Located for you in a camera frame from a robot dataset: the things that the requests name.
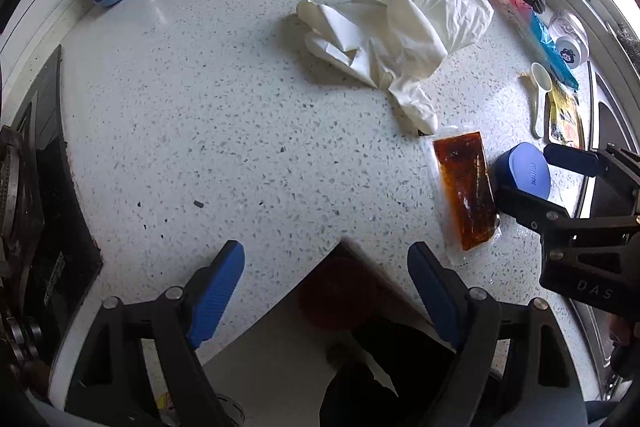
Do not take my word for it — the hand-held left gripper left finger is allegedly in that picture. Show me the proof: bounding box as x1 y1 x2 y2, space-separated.
65 240 246 427

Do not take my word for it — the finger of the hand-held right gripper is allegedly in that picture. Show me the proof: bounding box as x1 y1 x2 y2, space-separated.
543 143 640 208
496 184 640 241

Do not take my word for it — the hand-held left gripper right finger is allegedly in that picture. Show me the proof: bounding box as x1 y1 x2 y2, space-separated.
407 241 588 427

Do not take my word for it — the blue round lid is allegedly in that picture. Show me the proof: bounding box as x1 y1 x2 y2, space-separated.
489 142 552 202

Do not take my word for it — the brown sauce packet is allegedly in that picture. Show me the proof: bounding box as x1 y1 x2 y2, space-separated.
422 127 503 265

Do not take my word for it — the red plastic bin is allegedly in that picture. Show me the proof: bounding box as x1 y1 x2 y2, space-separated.
297 257 381 333

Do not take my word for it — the white rubber glove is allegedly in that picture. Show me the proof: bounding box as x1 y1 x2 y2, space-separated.
390 0 495 58
296 0 448 135

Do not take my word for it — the yellow snack packet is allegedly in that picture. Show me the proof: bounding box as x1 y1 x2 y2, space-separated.
545 82 586 150

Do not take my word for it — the stainless steel sink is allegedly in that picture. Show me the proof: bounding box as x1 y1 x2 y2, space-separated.
542 0 640 388

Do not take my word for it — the white plastic spoon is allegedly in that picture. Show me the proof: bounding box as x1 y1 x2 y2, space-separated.
520 62 553 140

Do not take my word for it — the small white cartoon jar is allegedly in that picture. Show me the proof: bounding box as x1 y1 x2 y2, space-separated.
547 9 591 68

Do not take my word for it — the blue plastic packet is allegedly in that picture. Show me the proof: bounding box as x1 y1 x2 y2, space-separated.
530 12 581 90

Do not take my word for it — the black gas stove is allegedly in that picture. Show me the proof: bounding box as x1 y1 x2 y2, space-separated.
0 44 103 358

